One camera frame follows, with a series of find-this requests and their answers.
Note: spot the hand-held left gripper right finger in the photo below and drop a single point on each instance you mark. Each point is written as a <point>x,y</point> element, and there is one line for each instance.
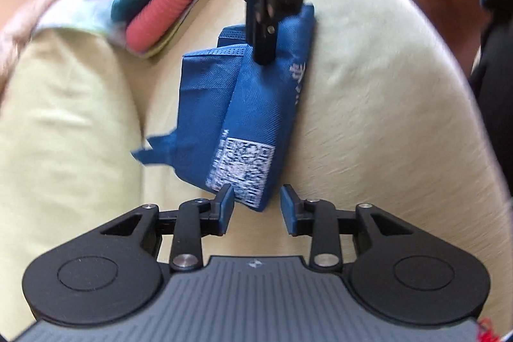
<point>288,209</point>

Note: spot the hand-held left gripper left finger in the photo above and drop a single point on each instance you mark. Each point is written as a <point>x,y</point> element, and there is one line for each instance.
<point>227,205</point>

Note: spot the blue shopping bag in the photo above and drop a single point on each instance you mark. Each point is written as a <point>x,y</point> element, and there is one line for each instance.
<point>248,113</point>

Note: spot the pale green sofa cushion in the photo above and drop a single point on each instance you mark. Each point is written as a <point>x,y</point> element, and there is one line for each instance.
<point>68,149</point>

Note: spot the floral patterned blanket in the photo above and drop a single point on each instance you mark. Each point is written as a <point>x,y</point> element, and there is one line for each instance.
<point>76,9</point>

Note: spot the dark clothing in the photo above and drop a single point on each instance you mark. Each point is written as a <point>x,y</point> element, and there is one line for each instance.
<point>495,77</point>

